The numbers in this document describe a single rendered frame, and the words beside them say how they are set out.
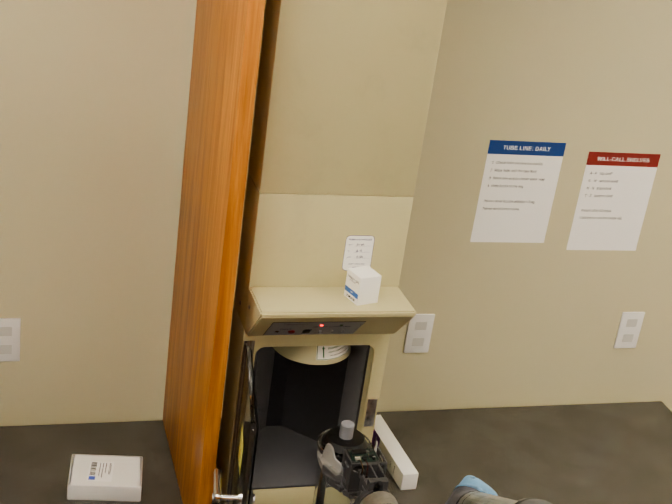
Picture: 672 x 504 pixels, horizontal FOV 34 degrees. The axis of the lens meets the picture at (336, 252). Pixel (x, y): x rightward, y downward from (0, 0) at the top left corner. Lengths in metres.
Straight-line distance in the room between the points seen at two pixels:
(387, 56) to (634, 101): 0.95
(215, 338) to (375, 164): 0.46
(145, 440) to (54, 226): 0.57
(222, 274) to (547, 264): 1.14
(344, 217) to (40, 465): 0.94
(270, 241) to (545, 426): 1.16
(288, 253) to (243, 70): 0.43
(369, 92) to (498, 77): 0.64
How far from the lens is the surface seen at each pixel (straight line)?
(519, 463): 2.88
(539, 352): 3.10
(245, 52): 1.95
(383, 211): 2.23
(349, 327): 2.25
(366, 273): 2.20
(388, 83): 2.14
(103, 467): 2.58
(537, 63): 2.74
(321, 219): 2.19
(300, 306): 2.16
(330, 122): 2.13
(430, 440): 2.89
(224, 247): 2.07
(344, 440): 2.21
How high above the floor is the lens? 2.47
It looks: 23 degrees down
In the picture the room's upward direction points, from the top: 8 degrees clockwise
